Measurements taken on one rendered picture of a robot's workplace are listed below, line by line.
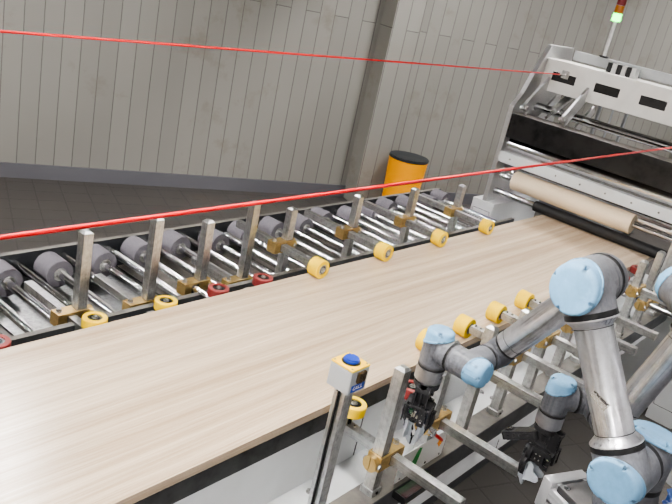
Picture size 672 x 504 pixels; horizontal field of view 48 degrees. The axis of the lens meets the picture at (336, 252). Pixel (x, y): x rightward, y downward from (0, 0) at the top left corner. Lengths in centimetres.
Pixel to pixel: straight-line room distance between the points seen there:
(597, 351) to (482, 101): 637
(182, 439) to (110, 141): 477
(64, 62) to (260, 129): 175
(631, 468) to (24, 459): 135
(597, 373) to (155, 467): 104
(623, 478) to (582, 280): 42
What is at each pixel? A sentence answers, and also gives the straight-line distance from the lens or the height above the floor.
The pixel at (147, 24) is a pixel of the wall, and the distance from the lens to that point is 642.
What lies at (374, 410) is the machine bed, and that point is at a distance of 252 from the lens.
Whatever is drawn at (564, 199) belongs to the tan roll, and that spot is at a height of 106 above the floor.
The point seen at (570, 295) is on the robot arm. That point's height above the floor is 155.
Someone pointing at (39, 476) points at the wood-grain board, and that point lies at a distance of 189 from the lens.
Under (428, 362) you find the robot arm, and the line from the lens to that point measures 196.
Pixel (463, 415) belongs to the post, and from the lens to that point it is 262.
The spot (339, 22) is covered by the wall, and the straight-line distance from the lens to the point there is 695.
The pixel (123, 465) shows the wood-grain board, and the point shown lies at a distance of 192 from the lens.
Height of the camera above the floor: 209
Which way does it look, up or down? 21 degrees down
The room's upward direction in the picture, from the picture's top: 13 degrees clockwise
